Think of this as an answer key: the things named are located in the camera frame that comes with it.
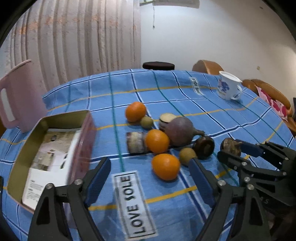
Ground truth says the white air conditioner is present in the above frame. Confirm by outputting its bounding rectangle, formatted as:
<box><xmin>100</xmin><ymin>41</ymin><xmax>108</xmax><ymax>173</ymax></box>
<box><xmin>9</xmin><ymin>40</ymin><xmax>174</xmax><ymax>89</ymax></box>
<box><xmin>139</xmin><ymin>0</ymin><xmax>200</xmax><ymax>9</ymax></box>

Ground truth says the brown leather sofa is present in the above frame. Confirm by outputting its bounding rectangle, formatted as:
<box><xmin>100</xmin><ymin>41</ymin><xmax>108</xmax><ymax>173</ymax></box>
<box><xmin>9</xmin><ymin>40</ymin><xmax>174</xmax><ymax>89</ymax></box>
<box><xmin>242</xmin><ymin>79</ymin><xmax>295</xmax><ymax>137</ymax></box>

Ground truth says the brown leather chair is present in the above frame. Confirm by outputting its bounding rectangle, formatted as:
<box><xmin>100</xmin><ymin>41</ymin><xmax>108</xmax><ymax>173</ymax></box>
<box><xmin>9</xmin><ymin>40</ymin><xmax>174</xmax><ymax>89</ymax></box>
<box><xmin>192</xmin><ymin>60</ymin><xmax>223</xmax><ymax>75</ymax></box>

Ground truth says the pink floral curtain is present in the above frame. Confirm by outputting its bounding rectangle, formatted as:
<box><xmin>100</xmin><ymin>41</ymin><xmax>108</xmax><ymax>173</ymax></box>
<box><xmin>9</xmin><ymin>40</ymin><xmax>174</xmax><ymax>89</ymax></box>
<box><xmin>1</xmin><ymin>1</ymin><xmax>140</xmax><ymax>93</ymax></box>

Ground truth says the white blue floral mug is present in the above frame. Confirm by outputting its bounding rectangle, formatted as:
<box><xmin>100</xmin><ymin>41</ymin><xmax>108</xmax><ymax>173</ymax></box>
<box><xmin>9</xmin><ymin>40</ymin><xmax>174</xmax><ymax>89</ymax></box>
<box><xmin>217</xmin><ymin>71</ymin><xmax>243</xmax><ymax>101</ymax></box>

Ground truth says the pink floral cloth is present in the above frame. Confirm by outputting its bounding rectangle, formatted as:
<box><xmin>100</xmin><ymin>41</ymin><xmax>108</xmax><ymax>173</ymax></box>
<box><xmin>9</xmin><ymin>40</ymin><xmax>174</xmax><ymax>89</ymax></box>
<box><xmin>256</xmin><ymin>87</ymin><xmax>288</xmax><ymax>121</ymax></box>

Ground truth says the pink metal tin box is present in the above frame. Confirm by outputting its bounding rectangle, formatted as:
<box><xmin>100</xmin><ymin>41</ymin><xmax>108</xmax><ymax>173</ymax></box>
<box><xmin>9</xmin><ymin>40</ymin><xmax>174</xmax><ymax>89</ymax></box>
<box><xmin>7</xmin><ymin>110</ymin><xmax>97</xmax><ymax>213</ymax></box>

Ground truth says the dark round stool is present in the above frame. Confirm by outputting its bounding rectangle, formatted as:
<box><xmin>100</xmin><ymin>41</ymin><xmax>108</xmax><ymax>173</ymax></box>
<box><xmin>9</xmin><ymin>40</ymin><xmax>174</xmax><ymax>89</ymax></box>
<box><xmin>142</xmin><ymin>61</ymin><xmax>175</xmax><ymax>71</ymax></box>

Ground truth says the purple round turnip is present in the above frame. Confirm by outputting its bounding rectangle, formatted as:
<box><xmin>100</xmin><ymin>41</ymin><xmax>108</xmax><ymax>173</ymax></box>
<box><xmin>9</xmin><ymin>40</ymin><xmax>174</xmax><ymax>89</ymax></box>
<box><xmin>165</xmin><ymin>116</ymin><xmax>205</xmax><ymax>147</ymax></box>

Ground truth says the printed paper sheet in tin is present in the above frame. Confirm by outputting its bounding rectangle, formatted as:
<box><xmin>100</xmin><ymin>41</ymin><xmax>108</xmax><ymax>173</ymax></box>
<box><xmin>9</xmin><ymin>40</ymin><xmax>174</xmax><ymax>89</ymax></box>
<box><xmin>22</xmin><ymin>128</ymin><xmax>81</xmax><ymax>210</ymax></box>

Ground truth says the cut striped yam chunk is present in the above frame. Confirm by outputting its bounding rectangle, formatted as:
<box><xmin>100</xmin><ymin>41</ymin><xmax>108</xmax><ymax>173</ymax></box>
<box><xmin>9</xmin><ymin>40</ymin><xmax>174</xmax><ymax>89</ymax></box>
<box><xmin>126</xmin><ymin>132</ymin><xmax>148</xmax><ymax>154</ymax></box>

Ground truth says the blue plaid tablecloth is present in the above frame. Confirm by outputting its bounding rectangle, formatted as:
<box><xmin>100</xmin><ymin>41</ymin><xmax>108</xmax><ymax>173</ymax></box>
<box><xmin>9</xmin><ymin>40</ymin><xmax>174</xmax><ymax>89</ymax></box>
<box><xmin>0</xmin><ymin>68</ymin><xmax>294</xmax><ymax>241</ymax></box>

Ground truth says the green kiwi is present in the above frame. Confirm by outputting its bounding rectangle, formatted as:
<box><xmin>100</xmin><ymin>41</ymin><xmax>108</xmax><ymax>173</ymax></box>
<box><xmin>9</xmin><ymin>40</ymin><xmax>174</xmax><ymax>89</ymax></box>
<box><xmin>140</xmin><ymin>116</ymin><xmax>154</xmax><ymax>130</ymax></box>
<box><xmin>179</xmin><ymin>147</ymin><xmax>197</xmax><ymax>166</ymax></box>

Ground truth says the orange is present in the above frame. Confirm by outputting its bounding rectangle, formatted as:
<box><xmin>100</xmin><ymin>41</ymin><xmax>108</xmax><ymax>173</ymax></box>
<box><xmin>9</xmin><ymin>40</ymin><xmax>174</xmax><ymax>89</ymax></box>
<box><xmin>144</xmin><ymin>129</ymin><xmax>170</xmax><ymax>154</ymax></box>
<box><xmin>125</xmin><ymin>101</ymin><xmax>147</xmax><ymax>123</ymax></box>
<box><xmin>152</xmin><ymin>154</ymin><xmax>181</xmax><ymax>181</ymax></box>

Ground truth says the pink plastic pitcher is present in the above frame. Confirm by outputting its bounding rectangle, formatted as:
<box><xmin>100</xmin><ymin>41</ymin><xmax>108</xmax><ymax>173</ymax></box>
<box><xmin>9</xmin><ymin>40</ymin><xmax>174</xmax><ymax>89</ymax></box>
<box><xmin>1</xmin><ymin>59</ymin><xmax>47</xmax><ymax>133</ymax></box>

